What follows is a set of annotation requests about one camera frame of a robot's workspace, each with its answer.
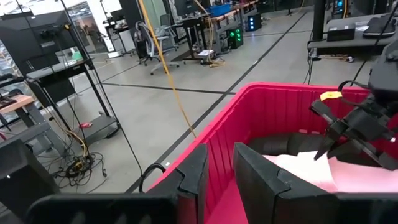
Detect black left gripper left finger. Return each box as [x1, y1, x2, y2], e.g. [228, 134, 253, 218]
[26, 143, 209, 224]

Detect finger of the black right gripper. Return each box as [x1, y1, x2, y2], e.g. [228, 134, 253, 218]
[309, 98, 349, 161]
[326, 136, 398, 172]

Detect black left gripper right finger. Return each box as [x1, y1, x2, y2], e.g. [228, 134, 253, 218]
[233, 142, 398, 224]

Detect black slide sandal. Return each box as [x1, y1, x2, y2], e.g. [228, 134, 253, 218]
[248, 134, 290, 156]
[334, 148, 382, 168]
[287, 133, 328, 154]

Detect pale pink slide sandal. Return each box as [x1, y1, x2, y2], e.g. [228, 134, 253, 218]
[262, 151, 398, 194]

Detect red plastic bin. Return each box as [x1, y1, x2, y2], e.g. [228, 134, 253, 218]
[146, 82, 398, 224]

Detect grey desk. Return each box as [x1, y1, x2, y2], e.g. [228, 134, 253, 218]
[307, 12, 398, 57]

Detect small black box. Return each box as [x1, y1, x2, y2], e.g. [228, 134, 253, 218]
[326, 22, 357, 42]

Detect black padded case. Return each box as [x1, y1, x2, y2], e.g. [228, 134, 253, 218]
[362, 14, 398, 39]

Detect computer tower blue lights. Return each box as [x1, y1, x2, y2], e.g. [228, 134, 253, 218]
[246, 12, 263, 32]

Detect computer tower green lights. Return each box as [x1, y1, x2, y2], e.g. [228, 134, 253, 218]
[226, 27, 245, 50]

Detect wooden work table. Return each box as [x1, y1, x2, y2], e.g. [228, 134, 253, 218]
[214, 0, 259, 35]

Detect white mesh office chair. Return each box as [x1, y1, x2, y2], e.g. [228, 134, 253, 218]
[133, 21, 181, 76]

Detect blue plastic crate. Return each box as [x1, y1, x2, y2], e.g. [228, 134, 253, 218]
[208, 2, 233, 18]

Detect black office desk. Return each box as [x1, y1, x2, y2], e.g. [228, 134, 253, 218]
[182, 14, 212, 62]

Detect large black box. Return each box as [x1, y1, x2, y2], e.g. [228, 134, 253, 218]
[0, 138, 60, 220]

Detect wooden bench top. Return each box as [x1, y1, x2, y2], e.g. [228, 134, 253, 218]
[0, 94, 35, 115]

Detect black rolling stand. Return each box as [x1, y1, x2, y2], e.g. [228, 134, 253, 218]
[0, 9, 121, 141]

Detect yellow cable tag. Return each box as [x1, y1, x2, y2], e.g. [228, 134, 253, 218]
[319, 90, 343, 102]

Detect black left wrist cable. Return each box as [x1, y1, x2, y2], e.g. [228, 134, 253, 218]
[138, 162, 168, 194]

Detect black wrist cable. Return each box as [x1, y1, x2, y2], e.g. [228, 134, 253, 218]
[337, 80, 373, 105]
[138, 162, 168, 194]

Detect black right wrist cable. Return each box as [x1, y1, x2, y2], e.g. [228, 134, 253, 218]
[337, 80, 373, 105]

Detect yellow hanging cable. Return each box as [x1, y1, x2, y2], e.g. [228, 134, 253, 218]
[137, 0, 197, 139]

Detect tangled black cable pile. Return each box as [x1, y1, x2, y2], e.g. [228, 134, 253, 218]
[49, 151, 109, 188]

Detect yellow extension cable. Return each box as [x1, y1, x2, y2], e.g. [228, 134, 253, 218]
[205, 17, 226, 68]

